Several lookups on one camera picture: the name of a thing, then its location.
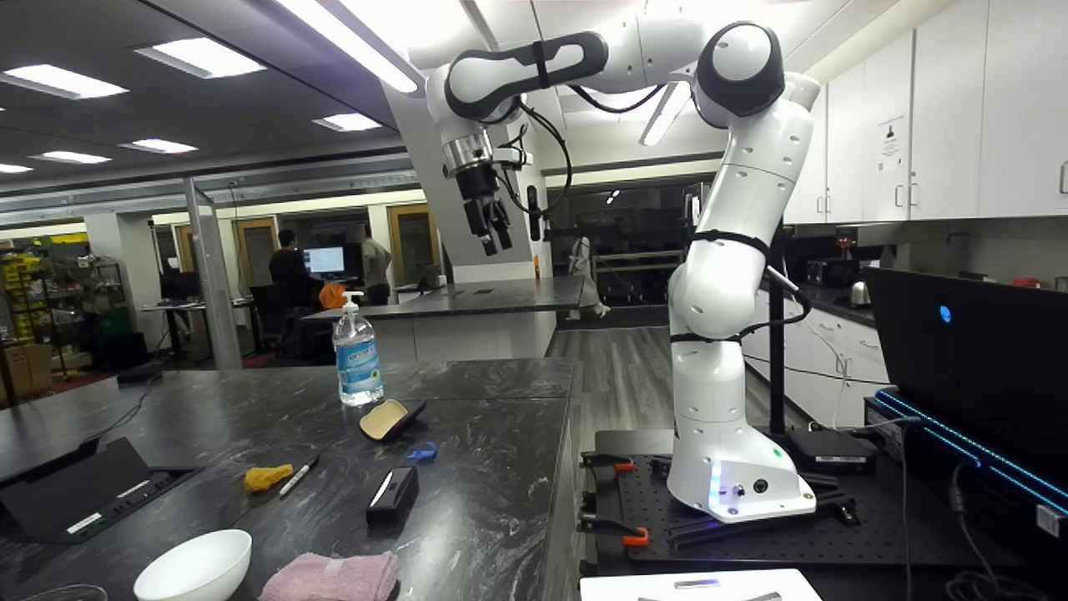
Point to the black monitor right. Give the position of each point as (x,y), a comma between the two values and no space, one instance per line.
(986,360)

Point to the white bowl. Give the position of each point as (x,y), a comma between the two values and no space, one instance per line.
(202,569)

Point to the white marker pen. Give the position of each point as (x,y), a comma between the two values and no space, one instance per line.
(298,477)

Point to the orange black clamp lower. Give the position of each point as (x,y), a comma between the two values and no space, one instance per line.
(621,533)

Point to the orange black clamp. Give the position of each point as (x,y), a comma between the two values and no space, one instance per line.
(616,462)
(621,533)

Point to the tan black sponge block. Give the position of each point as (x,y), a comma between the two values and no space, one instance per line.
(388,420)

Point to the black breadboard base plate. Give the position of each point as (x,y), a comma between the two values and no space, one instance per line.
(864,527)

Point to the pink cloth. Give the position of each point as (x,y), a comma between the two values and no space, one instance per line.
(334,578)

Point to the blue small object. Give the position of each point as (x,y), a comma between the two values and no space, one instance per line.
(421,456)

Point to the white paper sheet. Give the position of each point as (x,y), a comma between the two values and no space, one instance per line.
(700,586)

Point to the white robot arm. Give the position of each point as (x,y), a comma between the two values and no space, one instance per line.
(738,84)

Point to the orange black clamp upper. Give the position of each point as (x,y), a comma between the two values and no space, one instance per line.
(616,462)

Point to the clear plastic water bottle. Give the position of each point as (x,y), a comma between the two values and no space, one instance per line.
(354,360)

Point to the black camera stand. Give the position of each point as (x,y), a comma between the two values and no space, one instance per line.
(824,360)

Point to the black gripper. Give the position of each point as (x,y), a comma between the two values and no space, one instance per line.
(478,190)

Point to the black laptop on counter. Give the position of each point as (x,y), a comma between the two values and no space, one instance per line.
(80,492)

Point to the yellow handled tool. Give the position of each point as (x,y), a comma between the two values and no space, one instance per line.
(265,478)

